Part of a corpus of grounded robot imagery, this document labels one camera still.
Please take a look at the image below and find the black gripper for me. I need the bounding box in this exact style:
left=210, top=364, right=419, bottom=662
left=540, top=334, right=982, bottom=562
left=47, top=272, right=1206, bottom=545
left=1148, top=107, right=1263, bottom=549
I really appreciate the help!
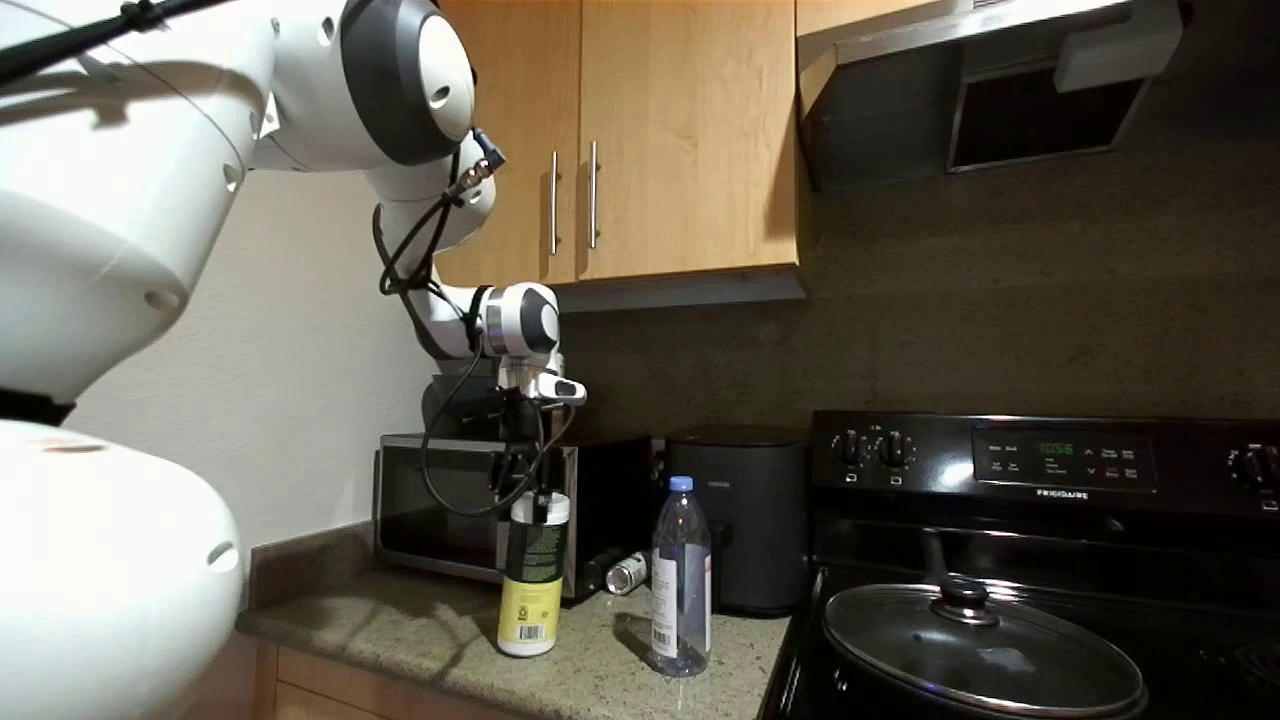
left=499, top=400, right=574, bottom=528

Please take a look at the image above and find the green bottle with white lid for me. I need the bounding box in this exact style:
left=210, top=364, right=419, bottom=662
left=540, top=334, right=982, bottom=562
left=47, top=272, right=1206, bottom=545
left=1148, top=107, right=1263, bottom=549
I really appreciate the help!
left=493, top=488, right=571, bottom=662

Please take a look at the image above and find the clear water bottle blue cap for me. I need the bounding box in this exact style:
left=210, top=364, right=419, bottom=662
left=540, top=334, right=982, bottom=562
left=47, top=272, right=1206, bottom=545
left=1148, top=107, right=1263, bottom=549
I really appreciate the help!
left=647, top=471, right=717, bottom=679

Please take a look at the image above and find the stainless steel microwave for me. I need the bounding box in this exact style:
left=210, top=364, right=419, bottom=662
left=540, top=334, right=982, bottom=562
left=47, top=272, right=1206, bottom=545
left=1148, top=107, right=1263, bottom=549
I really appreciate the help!
left=372, top=433, right=585, bottom=600

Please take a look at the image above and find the small glass jar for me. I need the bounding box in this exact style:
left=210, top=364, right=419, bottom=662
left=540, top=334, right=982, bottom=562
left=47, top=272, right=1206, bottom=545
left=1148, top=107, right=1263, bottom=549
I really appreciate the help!
left=601, top=549, right=655, bottom=600

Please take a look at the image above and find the black air fryer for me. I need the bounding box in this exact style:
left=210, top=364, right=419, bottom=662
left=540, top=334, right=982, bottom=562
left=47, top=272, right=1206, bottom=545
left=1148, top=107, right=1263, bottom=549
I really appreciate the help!
left=655, top=433, right=813, bottom=621

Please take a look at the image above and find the wooden base cabinet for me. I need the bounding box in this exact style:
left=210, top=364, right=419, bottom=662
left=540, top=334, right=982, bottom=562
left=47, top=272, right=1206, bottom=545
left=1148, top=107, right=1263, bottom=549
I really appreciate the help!
left=236, top=631, right=534, bottom=720

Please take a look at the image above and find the frying pan with glass lid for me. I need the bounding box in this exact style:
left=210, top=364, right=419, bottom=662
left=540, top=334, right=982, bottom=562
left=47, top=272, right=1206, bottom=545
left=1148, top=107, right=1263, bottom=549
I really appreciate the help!
left=816, top=573, right=1153, bottom=720

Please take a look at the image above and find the black electric stove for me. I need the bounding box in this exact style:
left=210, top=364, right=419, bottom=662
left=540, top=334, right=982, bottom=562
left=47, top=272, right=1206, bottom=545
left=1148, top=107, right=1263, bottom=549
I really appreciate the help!
left=757, top=408, right=1280, bottom=720

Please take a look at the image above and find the range hood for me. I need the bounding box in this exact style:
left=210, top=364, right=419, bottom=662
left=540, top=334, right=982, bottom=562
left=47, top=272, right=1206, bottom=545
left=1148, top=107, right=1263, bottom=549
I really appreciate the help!
left=797, top=0, right=1192, bottom=191

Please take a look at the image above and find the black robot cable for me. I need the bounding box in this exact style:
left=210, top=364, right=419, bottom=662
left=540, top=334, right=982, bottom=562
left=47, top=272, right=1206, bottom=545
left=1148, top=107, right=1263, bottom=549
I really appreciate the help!
left=0, top=0, right=593, bottom=525

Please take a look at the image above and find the wooden wall cabinet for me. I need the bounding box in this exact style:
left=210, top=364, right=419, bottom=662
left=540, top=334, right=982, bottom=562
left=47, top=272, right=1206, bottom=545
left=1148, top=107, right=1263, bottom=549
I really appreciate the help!
left=436, top=0, right=813, bottom=321

